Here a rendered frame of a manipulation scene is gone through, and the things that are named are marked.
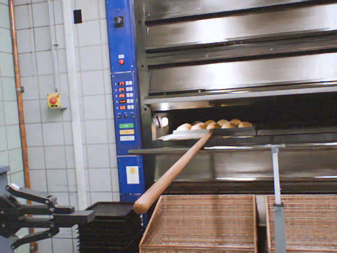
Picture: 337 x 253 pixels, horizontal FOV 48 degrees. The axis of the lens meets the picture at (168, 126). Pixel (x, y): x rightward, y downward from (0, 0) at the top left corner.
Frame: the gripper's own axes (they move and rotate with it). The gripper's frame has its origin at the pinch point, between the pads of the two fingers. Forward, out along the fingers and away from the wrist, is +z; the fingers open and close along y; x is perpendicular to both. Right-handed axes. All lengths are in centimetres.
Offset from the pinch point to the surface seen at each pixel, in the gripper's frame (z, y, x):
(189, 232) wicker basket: -11, 55, -146
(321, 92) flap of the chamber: 62, -20, -141
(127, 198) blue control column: -50, 36, -152
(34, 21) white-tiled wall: -105, -77, -154
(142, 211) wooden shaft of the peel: 9.5, 2.1, -10.7
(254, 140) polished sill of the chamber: 28, 4, -155
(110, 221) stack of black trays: -46, 39, -115
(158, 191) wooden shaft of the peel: 9.7, 0.7, -22.6
